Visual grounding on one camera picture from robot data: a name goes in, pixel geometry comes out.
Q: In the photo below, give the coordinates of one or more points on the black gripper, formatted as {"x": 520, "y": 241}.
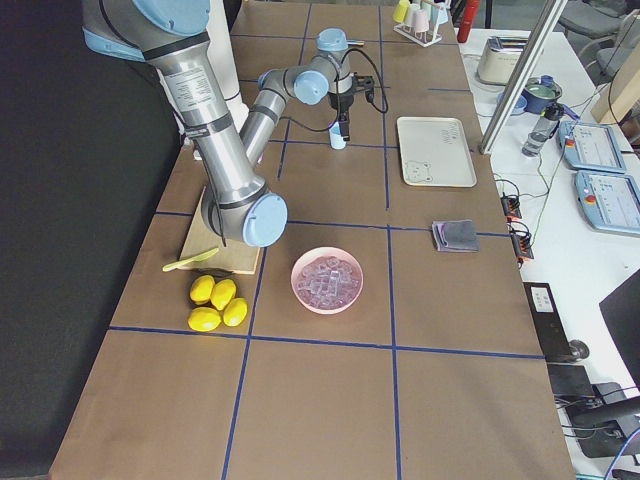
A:
{"x": 341, "y": 101}

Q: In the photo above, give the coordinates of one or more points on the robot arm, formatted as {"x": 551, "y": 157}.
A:
{"x": 188, "y": 42}

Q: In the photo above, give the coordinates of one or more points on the light blue plastic cup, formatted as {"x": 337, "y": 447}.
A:
{"x": 336, "y": 139}

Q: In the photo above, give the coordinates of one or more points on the yellow cup on rack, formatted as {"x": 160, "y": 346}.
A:
{"x": 400, "y": 11}

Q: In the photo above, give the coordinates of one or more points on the pink cup on rack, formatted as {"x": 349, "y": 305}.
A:
{"x": 420, "y": 21}

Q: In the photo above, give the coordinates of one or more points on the clear ice cubes pile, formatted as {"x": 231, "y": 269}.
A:
{"x": 328, "y": 283}

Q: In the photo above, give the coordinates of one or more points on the cream bear serving tray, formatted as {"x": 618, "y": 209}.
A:
{"x": 434, "y": 152}

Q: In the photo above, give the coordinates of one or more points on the folded grey cloth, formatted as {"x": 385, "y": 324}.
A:
{"x": 455, "y": 236}

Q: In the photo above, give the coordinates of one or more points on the pink bowl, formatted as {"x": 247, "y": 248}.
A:
{"x": 312, "y": 255}

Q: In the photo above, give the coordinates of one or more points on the wooden cutting board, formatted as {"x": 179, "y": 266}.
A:
{"x": 235, "y": 256}

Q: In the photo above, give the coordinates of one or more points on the steel toaster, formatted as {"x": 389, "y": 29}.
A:
{"x": 499, "y": 58}

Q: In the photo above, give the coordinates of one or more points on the red bottle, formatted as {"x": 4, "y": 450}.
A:
{"x": 468, "y": 17}

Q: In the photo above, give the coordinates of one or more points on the blue pot with lid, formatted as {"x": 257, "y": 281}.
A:
{"x": 539, "y": 92}

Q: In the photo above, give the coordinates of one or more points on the clear water bottle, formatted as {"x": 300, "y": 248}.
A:
{"x": 544, "y": 129}

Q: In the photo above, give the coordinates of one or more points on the blue teach pendant far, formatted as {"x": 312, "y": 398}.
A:
{"x": 590, "y": 146}

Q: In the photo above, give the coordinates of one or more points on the blue teach pendant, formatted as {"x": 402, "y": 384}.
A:
{"x": 609, "y": 201}
{"x": 590, "y": 146}

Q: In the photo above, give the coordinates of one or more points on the blue teach pendant near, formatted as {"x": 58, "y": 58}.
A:
{"x": 609, "y": 201}

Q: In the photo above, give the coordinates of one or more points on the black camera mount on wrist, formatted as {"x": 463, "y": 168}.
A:
{"x": 365, "y": 84}

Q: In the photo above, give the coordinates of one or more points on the white wire cup rack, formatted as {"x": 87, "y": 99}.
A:
{"x": 439, "y": 11}

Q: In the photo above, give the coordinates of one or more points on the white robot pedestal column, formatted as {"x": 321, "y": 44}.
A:
{"x": 220, "y": 55}

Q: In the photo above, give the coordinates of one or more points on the aluminium frame post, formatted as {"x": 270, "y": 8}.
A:
{"x": 544, "y": 26}

